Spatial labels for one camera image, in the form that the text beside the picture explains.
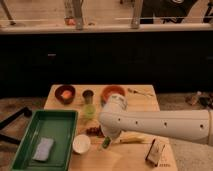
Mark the bunch of red grapes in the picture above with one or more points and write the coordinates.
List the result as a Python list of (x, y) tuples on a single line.
[(94, 131)]

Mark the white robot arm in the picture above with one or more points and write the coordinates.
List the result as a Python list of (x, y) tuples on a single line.
[(189, 125)]

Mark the orange red bowl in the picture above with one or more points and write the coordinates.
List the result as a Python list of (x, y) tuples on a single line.
[(109, 90)]

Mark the small standing card holder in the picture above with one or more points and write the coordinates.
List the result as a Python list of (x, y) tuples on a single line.
[(155, 152)]

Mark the yellow corn cob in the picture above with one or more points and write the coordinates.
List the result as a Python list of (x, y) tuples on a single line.
[(130, 138)]

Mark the orange food piece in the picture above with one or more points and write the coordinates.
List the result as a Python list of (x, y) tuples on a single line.
[(66, 94)]

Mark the light green cup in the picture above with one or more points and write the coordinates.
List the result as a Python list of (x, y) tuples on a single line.
[(89, 111)]

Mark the green plastic tray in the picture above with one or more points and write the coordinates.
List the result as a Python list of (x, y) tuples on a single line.
[(60, 125)]

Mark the dark metal cup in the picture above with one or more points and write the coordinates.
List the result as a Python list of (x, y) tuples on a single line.
[(88, 96)]

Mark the small white bowl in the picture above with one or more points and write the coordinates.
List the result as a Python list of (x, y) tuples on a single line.
[(81, 144)]

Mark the dark brown bowl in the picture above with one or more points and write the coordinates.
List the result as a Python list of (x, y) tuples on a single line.
[(61, 89)]

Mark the grey sponge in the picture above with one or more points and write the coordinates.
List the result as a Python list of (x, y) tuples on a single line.
[(43, 149)]

